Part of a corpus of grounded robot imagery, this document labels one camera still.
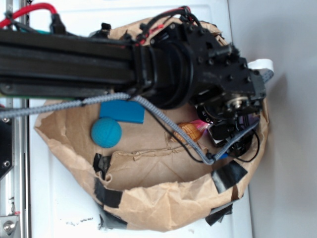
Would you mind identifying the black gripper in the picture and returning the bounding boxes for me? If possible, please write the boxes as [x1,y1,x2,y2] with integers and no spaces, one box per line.
[195,106,261,158]

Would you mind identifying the orange spiral sea shell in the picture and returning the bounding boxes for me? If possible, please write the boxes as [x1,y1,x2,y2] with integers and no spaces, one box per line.
[173,122,203,143]

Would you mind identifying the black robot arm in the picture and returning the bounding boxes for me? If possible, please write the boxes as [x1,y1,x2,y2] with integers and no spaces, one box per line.
[0,3,266,164]

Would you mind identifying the blue rectangular block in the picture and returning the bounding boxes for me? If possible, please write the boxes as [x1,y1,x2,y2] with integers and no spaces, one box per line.
[99,100,145,124]

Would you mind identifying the brown paper bag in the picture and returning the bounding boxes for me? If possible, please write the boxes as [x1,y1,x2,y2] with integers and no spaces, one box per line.
[34,17,269,233]

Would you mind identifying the blue golf ball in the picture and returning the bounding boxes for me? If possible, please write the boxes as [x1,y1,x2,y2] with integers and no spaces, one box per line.
[91,118,122,148]

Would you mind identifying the black cable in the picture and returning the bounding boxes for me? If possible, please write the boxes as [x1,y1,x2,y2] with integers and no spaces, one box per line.
[128,98,261,164]

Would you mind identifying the white ribbon cable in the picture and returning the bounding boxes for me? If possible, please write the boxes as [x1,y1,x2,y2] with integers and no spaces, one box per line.
[247,59,275,85]

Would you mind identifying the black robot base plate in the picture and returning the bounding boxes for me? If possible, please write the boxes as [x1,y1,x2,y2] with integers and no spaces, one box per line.
[0,120,13,180]

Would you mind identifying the grey braided cable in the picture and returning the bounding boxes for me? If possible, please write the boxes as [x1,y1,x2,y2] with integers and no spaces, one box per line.
[0,92,260,166]

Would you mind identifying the aluminium rail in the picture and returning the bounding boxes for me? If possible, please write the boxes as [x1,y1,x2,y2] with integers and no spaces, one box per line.
[0,0,32,238]

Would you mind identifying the red cable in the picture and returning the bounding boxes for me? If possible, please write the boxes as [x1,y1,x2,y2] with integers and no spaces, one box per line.
[0,2,59,29]

